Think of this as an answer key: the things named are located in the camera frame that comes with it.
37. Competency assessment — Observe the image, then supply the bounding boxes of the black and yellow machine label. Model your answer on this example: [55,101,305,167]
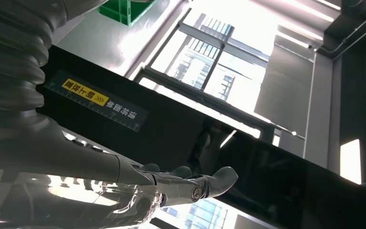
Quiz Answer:
[44,70,149,133]

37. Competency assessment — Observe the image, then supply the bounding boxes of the black inbound scanning machine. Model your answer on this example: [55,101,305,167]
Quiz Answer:
[36,44,366,229]

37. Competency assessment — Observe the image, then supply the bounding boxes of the green plastic crate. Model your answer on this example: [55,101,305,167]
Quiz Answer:
[97,0,159,27]

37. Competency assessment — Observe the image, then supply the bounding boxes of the ceiling light strip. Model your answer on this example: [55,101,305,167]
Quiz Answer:
[315,0,342,11]
[275,30,312,50]

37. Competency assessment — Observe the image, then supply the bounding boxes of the white pillar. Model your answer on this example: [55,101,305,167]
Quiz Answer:
[303,52,342,169]

